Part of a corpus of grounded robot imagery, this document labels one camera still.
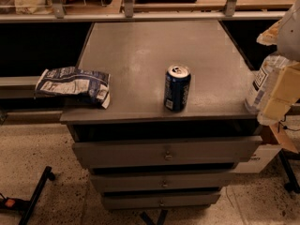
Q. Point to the blue soda can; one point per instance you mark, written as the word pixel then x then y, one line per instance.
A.
pixel 177 82

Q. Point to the middle grey drawer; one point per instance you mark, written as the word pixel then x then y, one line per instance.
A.
pixel 160 181

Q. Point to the grey drawer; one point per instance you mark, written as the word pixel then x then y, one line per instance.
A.
pixel 160 181
pixel 160 200
pixel 139 153

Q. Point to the black stand leg left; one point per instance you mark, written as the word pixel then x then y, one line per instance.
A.
pixel 26 207

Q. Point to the grey drawer cabinet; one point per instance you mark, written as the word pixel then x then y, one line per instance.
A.
pixel 137 56

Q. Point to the clear plastic water bottle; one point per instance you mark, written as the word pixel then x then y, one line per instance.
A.
pixel 264 83

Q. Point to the black stand leg right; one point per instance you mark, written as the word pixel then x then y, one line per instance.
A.
pixel 285 158

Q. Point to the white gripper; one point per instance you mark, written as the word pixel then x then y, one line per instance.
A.
pixel 291 37

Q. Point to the bottom grey drawer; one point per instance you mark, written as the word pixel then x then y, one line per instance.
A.
pixel 160 200

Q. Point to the black stand leg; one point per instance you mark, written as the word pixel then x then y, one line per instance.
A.
pixel 285 158
pixel 26 207

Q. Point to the metal shelf rail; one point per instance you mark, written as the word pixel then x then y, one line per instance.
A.
pixel 79 11

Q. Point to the blue white chip bag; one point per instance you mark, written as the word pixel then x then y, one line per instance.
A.
pixel 91 85

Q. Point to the top grey drawer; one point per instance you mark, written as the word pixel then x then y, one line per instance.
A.
pixel 139 153

